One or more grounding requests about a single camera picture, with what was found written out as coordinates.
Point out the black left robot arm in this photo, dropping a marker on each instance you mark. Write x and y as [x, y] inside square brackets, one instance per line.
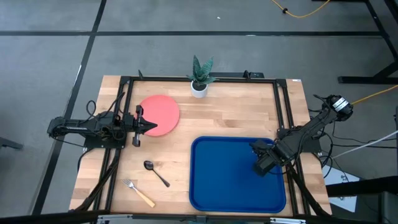
[77, 126]

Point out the white plant pot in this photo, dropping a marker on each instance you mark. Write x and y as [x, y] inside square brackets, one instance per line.
[199, 92]

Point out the white paper sheet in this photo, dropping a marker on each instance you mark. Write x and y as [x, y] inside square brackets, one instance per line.
[337, 178]

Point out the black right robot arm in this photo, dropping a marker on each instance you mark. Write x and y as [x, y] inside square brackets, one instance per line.
[311, 129]

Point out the dark grey furniture foot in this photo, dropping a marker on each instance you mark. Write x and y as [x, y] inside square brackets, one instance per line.
[9, 143]

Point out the black frame bracket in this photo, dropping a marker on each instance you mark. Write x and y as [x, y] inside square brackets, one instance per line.
[253, 75]

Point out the small black camera box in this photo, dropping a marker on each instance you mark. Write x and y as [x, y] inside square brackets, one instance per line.
[201, 219]

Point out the pink round plate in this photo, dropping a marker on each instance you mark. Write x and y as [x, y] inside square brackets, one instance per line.
[164, 112]

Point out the black aluminium table frame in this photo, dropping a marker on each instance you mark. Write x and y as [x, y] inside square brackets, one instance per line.
[161, 80]

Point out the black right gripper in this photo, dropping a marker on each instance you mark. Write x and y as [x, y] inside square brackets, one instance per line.
[265, 160]

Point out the blue plastic tray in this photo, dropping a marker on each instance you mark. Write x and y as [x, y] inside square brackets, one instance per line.
[224, 180]

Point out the black bar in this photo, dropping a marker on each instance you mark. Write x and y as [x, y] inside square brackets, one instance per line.
[367, 185]

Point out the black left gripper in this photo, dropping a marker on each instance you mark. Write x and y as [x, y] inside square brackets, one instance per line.
[138, 124]

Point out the black desk frame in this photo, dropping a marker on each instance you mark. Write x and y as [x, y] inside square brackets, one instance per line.
[367, 80]

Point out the silver aluminium bracket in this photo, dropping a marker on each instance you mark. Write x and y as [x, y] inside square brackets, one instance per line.
[287, 221]
[118, 216]

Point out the green potted plant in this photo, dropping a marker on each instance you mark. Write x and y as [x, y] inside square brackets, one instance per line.
[200, 73]

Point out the dark metal spoon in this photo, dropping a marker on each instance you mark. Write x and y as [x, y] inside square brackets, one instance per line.
[148, 165]

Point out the black frame clamp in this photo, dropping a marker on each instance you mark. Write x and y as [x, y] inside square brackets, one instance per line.
[140, 75]

